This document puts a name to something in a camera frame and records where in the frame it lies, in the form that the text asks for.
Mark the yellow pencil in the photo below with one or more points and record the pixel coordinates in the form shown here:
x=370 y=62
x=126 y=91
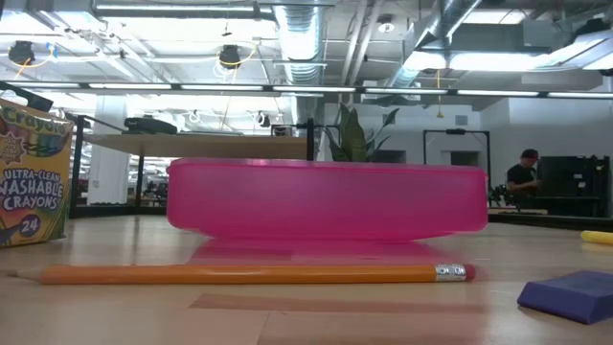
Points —
x=598 y=237

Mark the black stapler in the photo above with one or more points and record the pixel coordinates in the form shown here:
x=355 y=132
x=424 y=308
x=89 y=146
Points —
x=148 y=126

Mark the Crayola crayon box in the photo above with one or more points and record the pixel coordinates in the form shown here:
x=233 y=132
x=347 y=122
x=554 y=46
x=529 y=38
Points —
x=33 y=182

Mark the blue eraser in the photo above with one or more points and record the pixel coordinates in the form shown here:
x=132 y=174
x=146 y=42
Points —
x=570 y=294

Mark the black slanted bar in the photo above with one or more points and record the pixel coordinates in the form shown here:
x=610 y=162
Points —
x=29 y=98

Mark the person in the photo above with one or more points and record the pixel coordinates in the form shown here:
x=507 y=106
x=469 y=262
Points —
x=519 y=177

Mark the pink plastic pencil case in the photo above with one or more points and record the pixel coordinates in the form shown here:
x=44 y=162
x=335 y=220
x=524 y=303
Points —
x=325 y=201

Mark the wooden shelf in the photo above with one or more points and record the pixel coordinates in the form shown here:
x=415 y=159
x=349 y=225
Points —
x=201 y=146

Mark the black background camera stand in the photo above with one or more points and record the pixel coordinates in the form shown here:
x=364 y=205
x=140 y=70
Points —
x=455 y=131

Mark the black ceiling camera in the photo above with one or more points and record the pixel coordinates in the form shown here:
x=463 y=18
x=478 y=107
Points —
x=230 y=56
x=21 y=52

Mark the green leafy plant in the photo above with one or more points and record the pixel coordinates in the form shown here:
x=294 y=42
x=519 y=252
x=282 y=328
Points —
x=353 y=139

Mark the black cabinet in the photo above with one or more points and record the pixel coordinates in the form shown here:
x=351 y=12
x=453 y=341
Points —
x=574 y=182

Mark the orange pencil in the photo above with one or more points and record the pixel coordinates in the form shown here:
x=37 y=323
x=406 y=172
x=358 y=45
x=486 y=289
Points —
x=239 y=274

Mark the silver ventilation duct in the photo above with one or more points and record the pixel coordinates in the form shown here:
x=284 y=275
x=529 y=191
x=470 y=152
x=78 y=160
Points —
x=299 y=43

